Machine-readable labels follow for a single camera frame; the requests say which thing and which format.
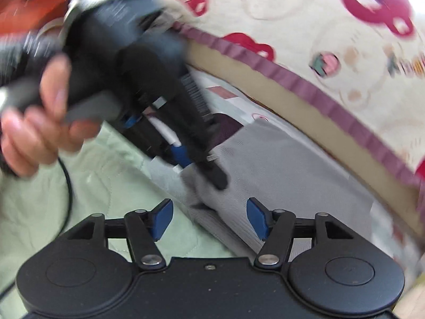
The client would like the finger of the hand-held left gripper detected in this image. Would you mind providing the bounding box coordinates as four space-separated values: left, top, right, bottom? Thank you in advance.
146 66 230 191
121 111 195 171

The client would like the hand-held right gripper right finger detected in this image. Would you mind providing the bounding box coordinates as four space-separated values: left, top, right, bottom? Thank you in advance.
246 198 354 268

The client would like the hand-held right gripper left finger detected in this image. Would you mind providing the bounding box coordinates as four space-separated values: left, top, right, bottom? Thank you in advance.
68 199 174 270

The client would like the grey waffle shirt cartoon print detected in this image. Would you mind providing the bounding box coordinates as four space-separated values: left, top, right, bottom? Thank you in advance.
148 120 375 261

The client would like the person's left hand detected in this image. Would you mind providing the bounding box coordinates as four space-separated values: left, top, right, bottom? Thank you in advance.
0 53 102 177

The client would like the patterned checkered mat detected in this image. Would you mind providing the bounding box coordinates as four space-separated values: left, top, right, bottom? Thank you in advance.
186 70 425 273

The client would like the light green quilt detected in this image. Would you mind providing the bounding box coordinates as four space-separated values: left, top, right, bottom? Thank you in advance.
0 116 235 288

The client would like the red wooden drawer chest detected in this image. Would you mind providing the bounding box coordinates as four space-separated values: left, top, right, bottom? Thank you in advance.
0 0 87 35

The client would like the bear print bed cover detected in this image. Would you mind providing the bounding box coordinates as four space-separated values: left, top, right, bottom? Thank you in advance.
184 40 425 236

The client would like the bear print quilted bedspread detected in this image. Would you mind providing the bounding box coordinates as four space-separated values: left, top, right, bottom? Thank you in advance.
163 0 425 188

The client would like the black cable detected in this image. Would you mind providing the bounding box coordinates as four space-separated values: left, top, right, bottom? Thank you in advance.
0 158 73 301

